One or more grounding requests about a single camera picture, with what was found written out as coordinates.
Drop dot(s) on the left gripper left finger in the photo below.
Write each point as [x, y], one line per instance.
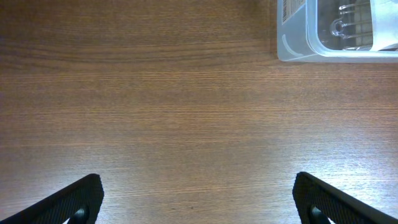
[78, 202]

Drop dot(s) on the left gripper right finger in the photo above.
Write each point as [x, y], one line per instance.
[319, 202]

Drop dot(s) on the clear plastic container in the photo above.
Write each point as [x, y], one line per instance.
[303, 35]

